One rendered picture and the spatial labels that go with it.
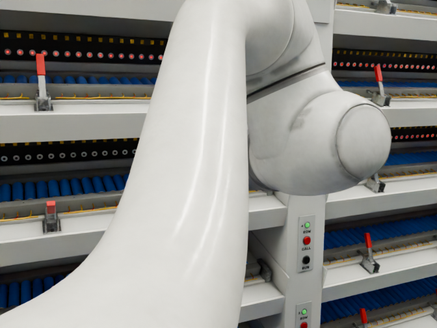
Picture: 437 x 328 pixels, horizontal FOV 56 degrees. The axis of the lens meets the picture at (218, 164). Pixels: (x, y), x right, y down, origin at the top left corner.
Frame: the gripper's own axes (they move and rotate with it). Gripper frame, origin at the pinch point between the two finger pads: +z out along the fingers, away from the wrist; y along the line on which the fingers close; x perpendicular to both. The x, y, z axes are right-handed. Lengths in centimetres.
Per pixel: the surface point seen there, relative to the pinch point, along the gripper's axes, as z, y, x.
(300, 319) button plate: 7.8, 21.9, -33.6
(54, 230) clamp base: 3.0, -26.2, -7.7
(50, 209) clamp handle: -2.2, -26.8, -4.2
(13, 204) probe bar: 7.2, -32.3, -2.8
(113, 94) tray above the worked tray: 3.4, -14.9, 15.0
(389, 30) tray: -6, 43, 27
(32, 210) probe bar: 7.3, -29.5, -4.2
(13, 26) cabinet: 12.9, -30.5, 30.3
